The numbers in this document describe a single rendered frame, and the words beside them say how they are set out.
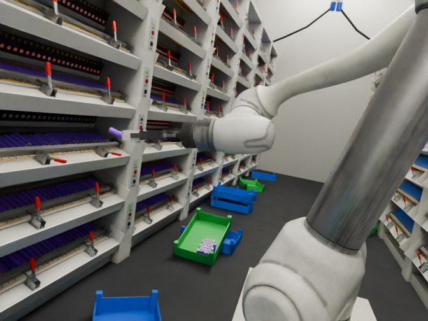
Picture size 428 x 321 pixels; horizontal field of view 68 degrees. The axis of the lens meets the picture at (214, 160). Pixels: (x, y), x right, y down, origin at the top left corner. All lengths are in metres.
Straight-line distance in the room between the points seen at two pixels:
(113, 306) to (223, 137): 0.70
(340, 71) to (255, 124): 0.23
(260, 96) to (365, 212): 0.49
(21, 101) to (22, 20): 0.19
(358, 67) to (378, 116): 0.24
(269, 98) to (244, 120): 0.14
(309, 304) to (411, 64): 0.38
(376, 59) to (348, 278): 0.43
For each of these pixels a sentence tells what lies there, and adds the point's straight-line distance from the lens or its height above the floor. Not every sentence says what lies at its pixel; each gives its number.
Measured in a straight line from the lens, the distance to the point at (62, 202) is 1.21.
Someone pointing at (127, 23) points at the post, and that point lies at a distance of 1.41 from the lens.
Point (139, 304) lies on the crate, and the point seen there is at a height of 0.03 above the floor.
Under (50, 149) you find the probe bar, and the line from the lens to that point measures 1.08.
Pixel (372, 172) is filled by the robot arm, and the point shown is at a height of 0.65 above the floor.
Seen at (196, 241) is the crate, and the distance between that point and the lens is 1.68.
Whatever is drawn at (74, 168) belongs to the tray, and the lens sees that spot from 1.11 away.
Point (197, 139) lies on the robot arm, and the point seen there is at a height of 0.63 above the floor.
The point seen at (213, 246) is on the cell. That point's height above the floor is 0.08.
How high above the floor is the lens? 0.70
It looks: 8 degrees down
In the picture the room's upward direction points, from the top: 9 degrees clockwise
